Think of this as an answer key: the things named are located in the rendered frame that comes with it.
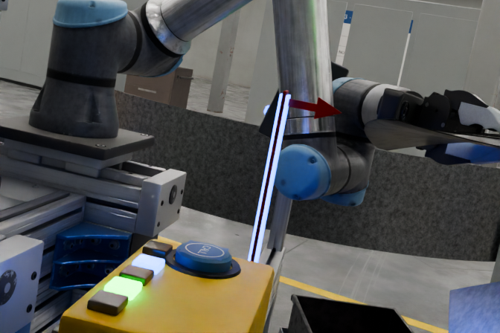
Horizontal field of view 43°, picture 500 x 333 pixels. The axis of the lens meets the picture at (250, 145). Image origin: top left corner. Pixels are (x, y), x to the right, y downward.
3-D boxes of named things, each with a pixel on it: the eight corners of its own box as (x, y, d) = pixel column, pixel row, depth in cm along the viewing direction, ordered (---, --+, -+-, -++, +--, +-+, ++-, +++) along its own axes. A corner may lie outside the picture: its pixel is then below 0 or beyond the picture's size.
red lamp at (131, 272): (144, 288, 39) (146, 278, 39) (117, 281, 39) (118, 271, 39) (153, 278, 41) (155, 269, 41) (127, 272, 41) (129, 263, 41)
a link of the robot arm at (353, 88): (351, 128, 106) (362, 78, 104) (395, 143, 96) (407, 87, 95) (312, 123, 102) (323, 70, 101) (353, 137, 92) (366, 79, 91)
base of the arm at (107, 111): (10, 123, 105) (18, 63, 104) (56, 117, 120) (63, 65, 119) (94, 142, 103) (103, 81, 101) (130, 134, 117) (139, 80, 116)
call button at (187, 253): (222, 286, 43) (227, 262, 43) (166, 273, 44) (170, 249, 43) (233, 268, 47) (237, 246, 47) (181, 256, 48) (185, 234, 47)
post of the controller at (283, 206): (281, 252, 123) (300, 153, 120) (265, 249, 124) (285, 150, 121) (283, 247, 126) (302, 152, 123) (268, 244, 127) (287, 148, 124)
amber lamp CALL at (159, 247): (165, 259, 45) (167, 251, 45) (140, 253, 45) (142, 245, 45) (172, 252, 47) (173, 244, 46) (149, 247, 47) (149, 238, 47)
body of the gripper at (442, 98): (501, 111, 82) (434, 97, 92) (455, 95, 77) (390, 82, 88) (483, 167, 82) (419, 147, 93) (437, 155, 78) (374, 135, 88)
